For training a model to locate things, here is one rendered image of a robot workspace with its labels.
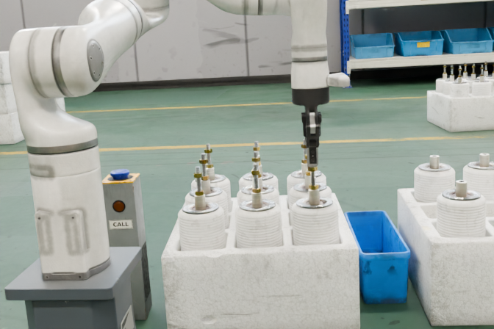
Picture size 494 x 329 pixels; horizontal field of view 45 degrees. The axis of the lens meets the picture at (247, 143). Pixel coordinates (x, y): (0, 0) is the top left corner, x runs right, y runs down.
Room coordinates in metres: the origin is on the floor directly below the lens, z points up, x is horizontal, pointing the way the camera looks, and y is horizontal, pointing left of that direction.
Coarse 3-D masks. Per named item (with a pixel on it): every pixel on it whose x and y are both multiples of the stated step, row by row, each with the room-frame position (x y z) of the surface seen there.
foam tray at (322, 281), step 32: (288, 224) 1.26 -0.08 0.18; (192, 256) 1.11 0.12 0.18; (224, 256) 1.10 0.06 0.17; (256, 256) 1.10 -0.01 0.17; (288, 256) 1.10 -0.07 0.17; (320, 256) 1.10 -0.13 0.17; (352, 256) 1.09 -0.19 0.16; (192, 288) 1.11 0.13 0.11; (224, 288) 1.10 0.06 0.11; (256, 288) 1.10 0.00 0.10; (288, 288) 1.10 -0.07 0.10; (320, 288) 1.10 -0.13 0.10; (352, 288) 1.09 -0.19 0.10; (192, 320) 1.11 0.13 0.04; (224, 320) 1.10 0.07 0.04; (256, 320) 1.10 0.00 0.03; (288, 320) 1.10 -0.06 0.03; (320, 320) 1.10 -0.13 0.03; (352, 320) 1.09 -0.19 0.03
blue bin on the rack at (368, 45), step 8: (352, 40) 5.61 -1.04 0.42; (360, 40) 5.92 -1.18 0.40; (368, 40) 5.91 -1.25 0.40; (376, 40) 5.91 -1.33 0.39; (384, 40) 5.90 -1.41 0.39; (392, 40) 5.54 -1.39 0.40; (352, 48) 5.72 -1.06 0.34; (360, 48) 5.45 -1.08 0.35; (368, 48) 5.45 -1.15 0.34; (376, 48) 5.44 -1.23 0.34; (384, 48) 5.44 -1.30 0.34; (392, 48) 5.43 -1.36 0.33; (352, 56) 5.86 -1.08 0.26; (360, 56) 5.46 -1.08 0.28; (368, 56) 5.46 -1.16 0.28; (376, 56) 5.45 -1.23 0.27; (384, 56) 5.44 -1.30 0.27; (392, 56) 5.44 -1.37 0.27
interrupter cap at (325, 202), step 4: (300, 200) 1.19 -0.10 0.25; (304, 200) 1.19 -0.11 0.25; (308, 200) 1.19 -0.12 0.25; (320, 200) 1.18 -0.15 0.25; (324, 200) 1.18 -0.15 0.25; (328, 200) 1.18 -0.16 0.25; (332, 200) 1.17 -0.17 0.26; (296, 204) 1.17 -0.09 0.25; (300, 204) 1.16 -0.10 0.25; (304, 204) 1.16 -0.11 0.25; (308, 204) 1.17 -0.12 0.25; (320, 204) 1.16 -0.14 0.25; (324, 204) 1.15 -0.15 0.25; (328, 204) 1.15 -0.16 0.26; (304, 208) 1.14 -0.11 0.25; (308, 208) 1.14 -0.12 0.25; (312, 208) 1.14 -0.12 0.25; (316, 208) 1.14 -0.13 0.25; (320, 208) 1.14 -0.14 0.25
